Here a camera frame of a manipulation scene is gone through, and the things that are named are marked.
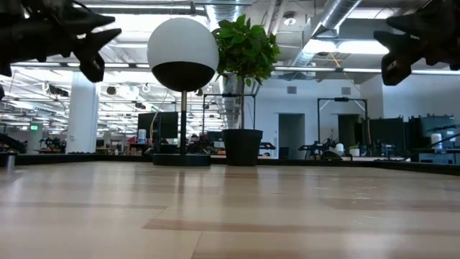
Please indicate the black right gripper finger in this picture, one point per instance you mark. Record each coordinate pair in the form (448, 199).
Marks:
(399, 54)
(409, 22)

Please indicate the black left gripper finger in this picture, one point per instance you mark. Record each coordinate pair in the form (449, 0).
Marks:
(93, 54)
(90, 22)

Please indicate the black idle robot arm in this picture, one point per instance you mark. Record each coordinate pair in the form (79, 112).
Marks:
(320, 147)

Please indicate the white round column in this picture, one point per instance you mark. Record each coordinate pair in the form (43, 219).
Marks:
(82, 118)

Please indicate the dark workstation partitions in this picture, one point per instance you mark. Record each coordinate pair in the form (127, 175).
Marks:
(388, 133)

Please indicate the white globe lamp black base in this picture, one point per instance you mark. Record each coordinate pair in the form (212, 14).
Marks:
(181, 39)

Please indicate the green exit sign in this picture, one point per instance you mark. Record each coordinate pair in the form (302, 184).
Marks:
(34, 127)

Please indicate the white paper roll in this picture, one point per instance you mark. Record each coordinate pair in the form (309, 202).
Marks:
(436, 141)

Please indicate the white container blue label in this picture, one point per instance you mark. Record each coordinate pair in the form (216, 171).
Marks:
(142, 136)

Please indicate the black monitor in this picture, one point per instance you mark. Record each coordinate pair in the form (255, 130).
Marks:
(165, 124)

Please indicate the green plant in black pot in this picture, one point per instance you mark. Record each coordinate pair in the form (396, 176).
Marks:
(244, 46)

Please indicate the black metal gantry frame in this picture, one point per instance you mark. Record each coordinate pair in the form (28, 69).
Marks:
(341, 99)

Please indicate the silver ceiling duct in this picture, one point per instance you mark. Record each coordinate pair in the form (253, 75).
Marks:
(334, 14)

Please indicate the silver metal post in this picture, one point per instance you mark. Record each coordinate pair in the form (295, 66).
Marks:
(10, 163)

